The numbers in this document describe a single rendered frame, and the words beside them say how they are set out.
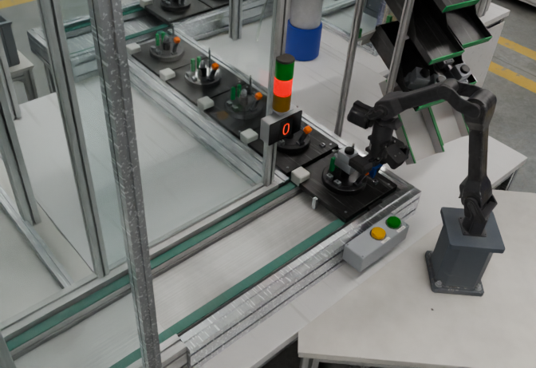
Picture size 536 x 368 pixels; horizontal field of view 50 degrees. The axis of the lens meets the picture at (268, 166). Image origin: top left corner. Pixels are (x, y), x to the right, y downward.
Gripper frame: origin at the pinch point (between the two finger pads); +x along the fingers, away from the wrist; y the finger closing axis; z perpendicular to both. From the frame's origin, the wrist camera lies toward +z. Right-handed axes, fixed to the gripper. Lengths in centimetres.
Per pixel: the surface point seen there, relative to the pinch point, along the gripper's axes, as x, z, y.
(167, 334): 14, 1, -73
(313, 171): 11.6, -19.0, -4.6
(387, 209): 12.8, 6.5, 1.6
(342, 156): 1.0, -10.5, -2.2
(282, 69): -30.9, -19.9, -21.1
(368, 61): 22, -67, 80
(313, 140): 11.4, -30.3, 6.6
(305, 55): 19, -84, 55
